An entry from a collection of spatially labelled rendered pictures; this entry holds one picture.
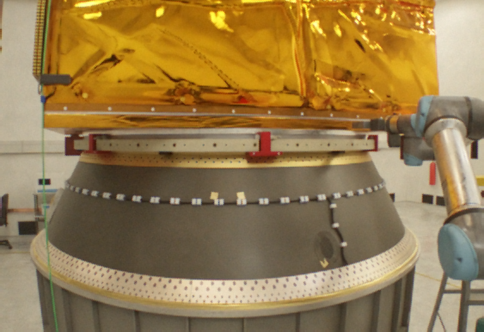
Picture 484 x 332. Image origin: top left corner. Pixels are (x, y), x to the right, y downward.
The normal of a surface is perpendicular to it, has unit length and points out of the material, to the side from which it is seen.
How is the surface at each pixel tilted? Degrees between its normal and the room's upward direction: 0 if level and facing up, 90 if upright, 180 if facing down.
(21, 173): 90
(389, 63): 90
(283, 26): 88
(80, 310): 90
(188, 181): 62
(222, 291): 43
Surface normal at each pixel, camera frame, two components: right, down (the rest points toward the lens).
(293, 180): 0.30, -0.44
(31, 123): 0.43, 0.03
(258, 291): 0.09, -0.71
